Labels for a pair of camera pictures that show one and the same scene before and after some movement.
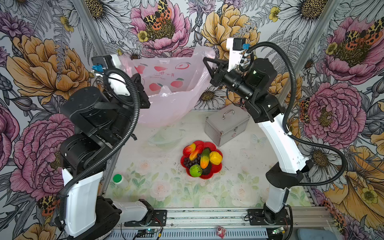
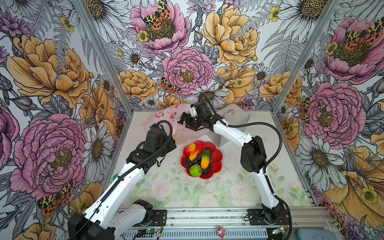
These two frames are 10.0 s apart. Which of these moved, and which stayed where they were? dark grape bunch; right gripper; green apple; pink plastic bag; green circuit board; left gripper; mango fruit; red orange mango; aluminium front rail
Moved: pink plastic bag; left gripper; right gripper
Stayed: mango fruit; dark grape bunch; green apple; aluminium front rail; red orange mango; green circuit board
